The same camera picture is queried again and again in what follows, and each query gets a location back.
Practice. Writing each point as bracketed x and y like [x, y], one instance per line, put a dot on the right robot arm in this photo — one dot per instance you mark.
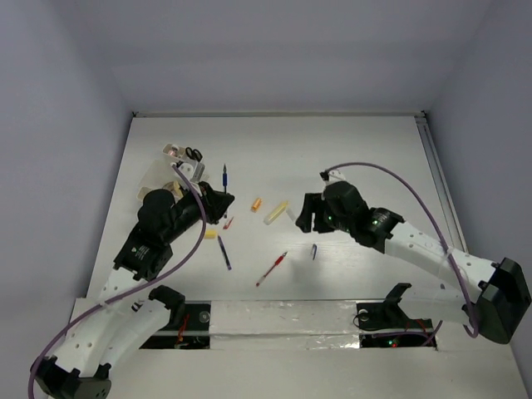
[496, 295]

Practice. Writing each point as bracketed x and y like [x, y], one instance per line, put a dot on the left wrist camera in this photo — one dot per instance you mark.
[193, 171]

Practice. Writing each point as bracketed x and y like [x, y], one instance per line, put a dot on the black handled scissors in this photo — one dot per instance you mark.
[193, 154]

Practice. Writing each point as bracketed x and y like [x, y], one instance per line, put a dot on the yellow highlighter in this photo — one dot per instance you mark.
[275, 213]

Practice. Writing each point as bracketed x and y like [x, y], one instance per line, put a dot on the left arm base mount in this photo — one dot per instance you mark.
[190, 333]

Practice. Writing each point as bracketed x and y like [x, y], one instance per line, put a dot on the yellow eraser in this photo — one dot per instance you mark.
[210, 234]

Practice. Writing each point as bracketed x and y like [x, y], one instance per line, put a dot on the white perforated storage basket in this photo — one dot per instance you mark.
[158, 174]

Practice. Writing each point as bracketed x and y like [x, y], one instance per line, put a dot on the blue gel pen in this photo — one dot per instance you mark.
[225, 179]

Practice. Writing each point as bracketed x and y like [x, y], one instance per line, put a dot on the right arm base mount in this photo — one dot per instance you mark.
[383, 324]

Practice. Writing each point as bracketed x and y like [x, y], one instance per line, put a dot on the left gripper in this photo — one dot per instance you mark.
[214, 202]

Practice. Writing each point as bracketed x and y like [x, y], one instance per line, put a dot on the cream divided pen holder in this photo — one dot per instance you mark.
[169, 159]

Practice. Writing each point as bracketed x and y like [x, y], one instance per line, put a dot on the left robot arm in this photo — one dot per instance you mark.
[133, 304]

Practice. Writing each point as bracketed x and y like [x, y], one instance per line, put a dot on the red gel pen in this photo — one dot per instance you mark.
[275, 264]

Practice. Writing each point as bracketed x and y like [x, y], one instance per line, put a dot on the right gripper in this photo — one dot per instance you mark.
[313, 202]

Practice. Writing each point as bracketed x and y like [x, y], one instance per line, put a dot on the beige masking tape roll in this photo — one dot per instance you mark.
[174, 188]

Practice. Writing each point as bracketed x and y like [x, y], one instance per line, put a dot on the orange marker cap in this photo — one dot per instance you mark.
[256, 204]

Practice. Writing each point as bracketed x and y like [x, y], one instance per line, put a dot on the clear highlighter cap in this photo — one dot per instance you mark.
[290, 214]

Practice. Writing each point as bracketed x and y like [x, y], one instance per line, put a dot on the purple gel pen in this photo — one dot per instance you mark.
[224, 253]

